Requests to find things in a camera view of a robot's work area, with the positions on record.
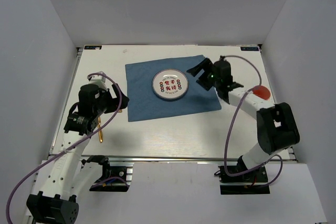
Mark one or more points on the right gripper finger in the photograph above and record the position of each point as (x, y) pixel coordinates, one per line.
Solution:
(205, 65)
(206, 82)

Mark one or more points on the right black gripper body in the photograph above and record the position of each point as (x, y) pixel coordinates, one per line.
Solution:
(218, 82)

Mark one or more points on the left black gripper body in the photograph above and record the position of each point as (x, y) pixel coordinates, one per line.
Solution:
(107, 104)

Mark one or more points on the round plate with red characters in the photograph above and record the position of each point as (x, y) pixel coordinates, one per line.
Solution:
(170, 84)

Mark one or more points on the blue cloth napkin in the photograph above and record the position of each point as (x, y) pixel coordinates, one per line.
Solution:
(144, 104)

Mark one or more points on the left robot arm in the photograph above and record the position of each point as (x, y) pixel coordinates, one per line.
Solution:
(56, 200)

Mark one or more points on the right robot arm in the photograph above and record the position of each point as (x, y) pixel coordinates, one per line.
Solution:
(276, 125)

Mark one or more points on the gold knife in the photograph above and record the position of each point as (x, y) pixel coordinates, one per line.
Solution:
(100, 133)

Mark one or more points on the red cup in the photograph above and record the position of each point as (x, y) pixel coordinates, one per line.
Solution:
(262, 92)

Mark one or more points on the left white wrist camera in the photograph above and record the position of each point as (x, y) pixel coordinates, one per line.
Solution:
(98, 79)

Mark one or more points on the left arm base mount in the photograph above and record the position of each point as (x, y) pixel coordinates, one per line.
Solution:
(119, 180)

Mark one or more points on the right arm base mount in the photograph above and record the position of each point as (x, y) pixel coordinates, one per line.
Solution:
(248, 184)

